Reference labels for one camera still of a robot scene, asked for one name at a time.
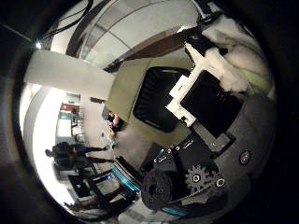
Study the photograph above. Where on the green round plush toy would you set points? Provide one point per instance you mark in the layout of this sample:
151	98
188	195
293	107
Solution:
257	77

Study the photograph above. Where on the black mesh basket container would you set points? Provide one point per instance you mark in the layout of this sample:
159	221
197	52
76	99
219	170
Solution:
155	99

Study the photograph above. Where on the person in dark clothes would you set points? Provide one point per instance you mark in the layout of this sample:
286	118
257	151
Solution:
68	154

